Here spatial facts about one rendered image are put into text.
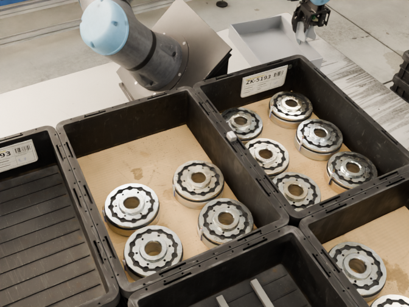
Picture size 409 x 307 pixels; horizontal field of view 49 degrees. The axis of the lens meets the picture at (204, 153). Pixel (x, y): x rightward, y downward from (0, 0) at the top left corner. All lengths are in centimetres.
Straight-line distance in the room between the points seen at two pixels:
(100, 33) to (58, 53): 175
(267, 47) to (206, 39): 43
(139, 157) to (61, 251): 26
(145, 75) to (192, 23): 19
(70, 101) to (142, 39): 35
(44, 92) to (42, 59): 140
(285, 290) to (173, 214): 25
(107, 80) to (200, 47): 36
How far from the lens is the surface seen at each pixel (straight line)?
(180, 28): 123
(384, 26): 331
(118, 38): 105
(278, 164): 94
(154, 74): 114
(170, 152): 97
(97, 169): 96
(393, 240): 93
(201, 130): 96
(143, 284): 69
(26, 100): 137
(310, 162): 100
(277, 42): 158
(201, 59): 113
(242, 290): 80
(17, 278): 85
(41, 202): 93
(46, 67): 271
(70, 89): 137
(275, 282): 82
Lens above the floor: 154
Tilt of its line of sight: 47 degrees down
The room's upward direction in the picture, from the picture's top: 4 degrees clockwise
